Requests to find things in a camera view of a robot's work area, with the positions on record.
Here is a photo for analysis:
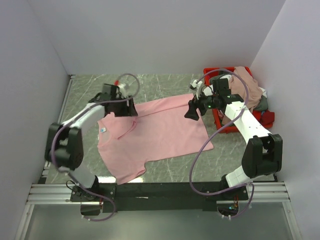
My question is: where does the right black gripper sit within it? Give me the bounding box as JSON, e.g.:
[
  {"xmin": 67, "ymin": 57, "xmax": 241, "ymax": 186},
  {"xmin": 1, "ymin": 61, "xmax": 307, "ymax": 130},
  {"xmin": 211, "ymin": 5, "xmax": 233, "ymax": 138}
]
[{"xmin": 184, "ymin": 88, "xmax": 219, "ymax": 121}]

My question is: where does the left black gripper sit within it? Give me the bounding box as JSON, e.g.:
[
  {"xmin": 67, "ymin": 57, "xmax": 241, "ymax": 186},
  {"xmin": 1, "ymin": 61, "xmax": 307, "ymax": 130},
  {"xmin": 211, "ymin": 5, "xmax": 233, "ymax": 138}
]
[{"xmin": 110, "ymin": 94, "xmax": 137, "ymax": 117}]

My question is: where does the pink t shirt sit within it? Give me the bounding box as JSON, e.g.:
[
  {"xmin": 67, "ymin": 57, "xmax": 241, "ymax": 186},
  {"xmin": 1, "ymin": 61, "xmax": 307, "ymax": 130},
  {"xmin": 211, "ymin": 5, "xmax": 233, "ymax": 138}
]
[{"xmin": 97, "ymin": 93, "xmax": 209, "ymax": 185}]

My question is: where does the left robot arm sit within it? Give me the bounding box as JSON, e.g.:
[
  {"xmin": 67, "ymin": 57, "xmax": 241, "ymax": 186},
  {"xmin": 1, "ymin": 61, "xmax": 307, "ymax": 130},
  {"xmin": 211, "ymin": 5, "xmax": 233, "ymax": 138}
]
[{"xmin": 44, "ymin": 80, "xmax": 138, "ymax": 201}]

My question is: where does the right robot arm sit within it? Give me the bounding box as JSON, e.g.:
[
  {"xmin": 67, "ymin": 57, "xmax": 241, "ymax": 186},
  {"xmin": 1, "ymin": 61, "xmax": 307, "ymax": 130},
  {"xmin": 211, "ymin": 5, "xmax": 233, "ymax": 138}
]
[{"xmin": 185, "ymin": 78, "xmax": 283, "ymax": 200}]

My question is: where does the red plastic bin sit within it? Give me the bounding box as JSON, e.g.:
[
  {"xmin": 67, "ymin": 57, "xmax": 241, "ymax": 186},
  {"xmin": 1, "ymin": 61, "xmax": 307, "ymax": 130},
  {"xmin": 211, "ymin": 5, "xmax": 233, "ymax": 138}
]
[{"xmin": 202, "ymin": 66, "xmax": 276, "ymax": 135}]

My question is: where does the beige t shirt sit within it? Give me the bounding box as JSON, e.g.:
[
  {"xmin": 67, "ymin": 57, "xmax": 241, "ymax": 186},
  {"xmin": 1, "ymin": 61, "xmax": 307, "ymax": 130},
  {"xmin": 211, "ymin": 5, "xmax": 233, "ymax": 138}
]
[{"xmin": 219, "ymin": 66, "xmax": 263, "ymax": 113}]

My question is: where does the red garment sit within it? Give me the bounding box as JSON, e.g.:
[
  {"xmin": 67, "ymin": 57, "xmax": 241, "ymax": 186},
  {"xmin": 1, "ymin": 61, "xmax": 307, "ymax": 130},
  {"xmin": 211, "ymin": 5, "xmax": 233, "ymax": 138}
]
[{"xmin": 252, "ymin": 110, "xmax": 275, "ymax": 129}]

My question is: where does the white t shirt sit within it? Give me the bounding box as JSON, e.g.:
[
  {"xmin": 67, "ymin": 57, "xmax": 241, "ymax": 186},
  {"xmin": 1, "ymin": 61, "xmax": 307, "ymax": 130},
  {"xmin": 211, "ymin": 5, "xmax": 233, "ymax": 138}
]
[{"xmin": 217, "ymin": 74, "xmax": 268, "ymax": 98}]

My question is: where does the black base beam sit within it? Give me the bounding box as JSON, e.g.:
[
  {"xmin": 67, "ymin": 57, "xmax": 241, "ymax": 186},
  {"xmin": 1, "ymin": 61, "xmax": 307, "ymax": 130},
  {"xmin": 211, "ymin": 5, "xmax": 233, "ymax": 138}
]
[{"xmin": 70, "ymin": 182, "xmax": 249, "ymax": 216}]

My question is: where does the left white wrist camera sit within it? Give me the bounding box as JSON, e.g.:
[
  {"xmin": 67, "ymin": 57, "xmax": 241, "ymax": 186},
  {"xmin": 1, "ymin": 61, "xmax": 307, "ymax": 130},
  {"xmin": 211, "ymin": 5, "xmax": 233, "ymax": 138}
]
[{"xmin": 114, "ymin": 80, "xmax": 130, "ymax": 99}]

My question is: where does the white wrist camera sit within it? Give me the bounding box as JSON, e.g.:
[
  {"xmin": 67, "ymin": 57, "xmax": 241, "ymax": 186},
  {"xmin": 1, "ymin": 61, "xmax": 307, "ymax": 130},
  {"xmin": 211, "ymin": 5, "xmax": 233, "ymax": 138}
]
[
  {"xmin": 114, "ymin": 80, "xmax": 130, "ymax": 99},
  {"xmin": 189, "ymin": 79, "xmax": 204, "ymax": 99}
]

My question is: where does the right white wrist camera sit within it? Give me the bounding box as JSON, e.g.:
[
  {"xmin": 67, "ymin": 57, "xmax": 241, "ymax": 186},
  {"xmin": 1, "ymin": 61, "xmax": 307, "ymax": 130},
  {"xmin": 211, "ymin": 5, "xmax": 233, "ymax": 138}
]
[{"xmin": 189, "ymin": 79, "xmax": 204, "ymax": 99}]

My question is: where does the aluminium frame rail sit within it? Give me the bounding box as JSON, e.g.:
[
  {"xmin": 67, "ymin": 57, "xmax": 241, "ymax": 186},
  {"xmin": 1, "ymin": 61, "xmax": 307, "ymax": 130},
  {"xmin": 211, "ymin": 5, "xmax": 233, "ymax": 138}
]
[{"xmin": 24, "ymin": 73, "xmax": 293, "ymax": 240}]

